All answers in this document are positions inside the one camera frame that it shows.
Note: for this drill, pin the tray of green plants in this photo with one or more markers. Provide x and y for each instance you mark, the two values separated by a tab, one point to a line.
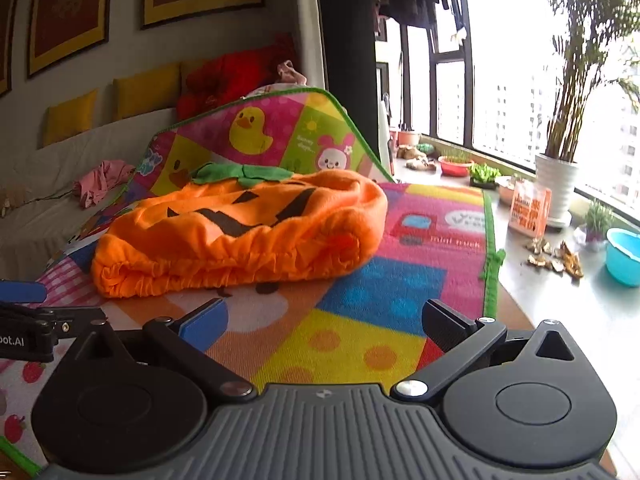
484	175

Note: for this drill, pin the pink flower pot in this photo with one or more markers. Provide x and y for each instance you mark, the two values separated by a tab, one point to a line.
409	138

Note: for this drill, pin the pale pink plush cloth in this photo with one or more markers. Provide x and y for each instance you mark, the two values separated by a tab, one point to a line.
290	74

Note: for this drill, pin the small potted green plant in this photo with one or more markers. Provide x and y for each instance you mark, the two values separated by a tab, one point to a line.
597	220

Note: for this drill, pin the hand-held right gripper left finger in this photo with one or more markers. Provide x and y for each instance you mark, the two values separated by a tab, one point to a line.
205	322

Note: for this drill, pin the white ribbed plant pot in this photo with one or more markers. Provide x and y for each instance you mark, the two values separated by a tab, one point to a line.
556	185

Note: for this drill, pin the brown dried roots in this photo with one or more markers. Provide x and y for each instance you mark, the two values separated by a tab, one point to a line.
417	159

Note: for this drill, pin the orange pumpkin costume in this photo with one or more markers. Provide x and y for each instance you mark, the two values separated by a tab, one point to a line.
200	250

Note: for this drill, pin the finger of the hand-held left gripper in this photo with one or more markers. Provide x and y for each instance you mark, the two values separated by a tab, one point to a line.
75	317
22	292

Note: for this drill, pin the pink bowl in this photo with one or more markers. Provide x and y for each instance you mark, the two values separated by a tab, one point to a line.
507	192

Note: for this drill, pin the blue plastic basin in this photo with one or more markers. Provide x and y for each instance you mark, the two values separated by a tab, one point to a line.
624	257

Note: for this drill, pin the white sofa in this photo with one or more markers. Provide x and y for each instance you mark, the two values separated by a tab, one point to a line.
40	200

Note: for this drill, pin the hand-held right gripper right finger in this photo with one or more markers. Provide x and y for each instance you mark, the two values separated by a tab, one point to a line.
447	330

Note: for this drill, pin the red bowl with sprouts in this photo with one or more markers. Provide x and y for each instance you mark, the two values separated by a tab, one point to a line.
455	166

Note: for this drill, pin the colourful printed play mat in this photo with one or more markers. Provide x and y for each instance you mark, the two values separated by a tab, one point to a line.
360	335

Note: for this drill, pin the black window frame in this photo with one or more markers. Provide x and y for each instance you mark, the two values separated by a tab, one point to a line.
468	85

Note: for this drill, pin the red plush cushion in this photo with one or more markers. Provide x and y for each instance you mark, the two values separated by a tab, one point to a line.
230	75

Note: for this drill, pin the pile of dried peels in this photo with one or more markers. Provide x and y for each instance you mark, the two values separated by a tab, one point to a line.
562	260

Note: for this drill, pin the tall palm plant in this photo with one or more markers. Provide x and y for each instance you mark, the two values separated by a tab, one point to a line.
575	85

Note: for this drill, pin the orange printed packet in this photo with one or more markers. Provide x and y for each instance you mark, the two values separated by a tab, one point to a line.
529	210

